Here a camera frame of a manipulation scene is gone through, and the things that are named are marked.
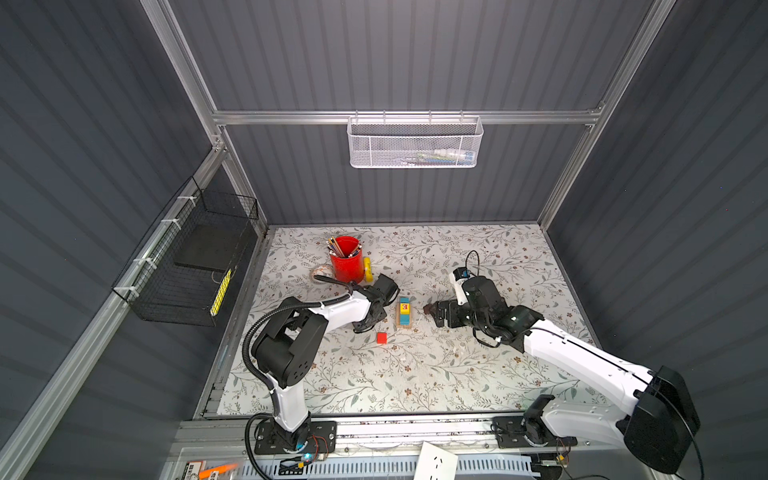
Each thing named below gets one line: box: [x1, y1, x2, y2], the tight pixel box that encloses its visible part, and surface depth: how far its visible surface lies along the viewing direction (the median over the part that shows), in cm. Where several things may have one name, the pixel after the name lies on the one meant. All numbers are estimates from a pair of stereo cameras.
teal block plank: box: [400, 297, 411, 326], surface depth 93 cm
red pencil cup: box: [330, 235, 365, 284], surface depth 101 cm
